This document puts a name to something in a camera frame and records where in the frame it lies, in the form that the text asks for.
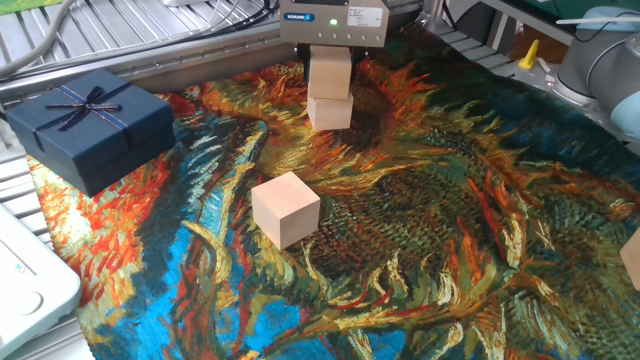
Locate green sheet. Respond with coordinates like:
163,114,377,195
0,0,64,15

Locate white plastic device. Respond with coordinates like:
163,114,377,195
0,203,84,359

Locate light wooden cube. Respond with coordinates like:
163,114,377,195
250,171,322,251
307,45,353,101
306,92,355,132
619,241,640,292

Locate sunflower painting cloth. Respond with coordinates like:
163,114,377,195
27,22,640,360

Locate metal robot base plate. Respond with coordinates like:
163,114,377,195
514,58,640,146

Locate black cable bundle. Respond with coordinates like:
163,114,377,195
164,0,281,46

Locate grey corrugated hose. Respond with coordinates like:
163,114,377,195
0,0,79,80

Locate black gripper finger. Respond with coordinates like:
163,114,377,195
295,42,312,81
350,45,370,84

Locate grey Schunk gripper body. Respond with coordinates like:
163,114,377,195
278,0,390,49

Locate yellow plastic handle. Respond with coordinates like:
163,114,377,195
518,38,541,70

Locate navy gift box with ribbon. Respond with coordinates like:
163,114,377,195
4,68,177,198

